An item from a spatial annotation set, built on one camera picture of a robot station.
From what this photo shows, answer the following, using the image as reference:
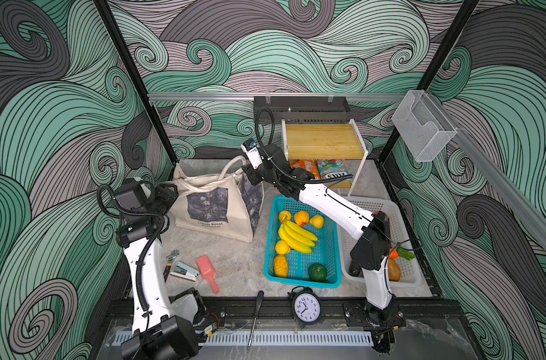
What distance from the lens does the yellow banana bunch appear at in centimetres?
87

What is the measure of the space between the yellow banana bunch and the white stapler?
0.36 metres

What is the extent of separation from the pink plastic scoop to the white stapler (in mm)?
22

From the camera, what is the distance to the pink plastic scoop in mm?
816

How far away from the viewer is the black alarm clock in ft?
2.33
